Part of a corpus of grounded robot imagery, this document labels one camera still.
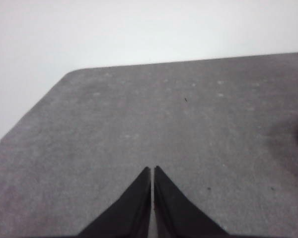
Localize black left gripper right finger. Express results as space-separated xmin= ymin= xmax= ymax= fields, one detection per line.
xmin=153 ymin=165 xmax=229 ymax=237

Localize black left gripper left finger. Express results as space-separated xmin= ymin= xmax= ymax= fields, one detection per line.
xmin=78 ymin=166 xmax=151 ymax=237

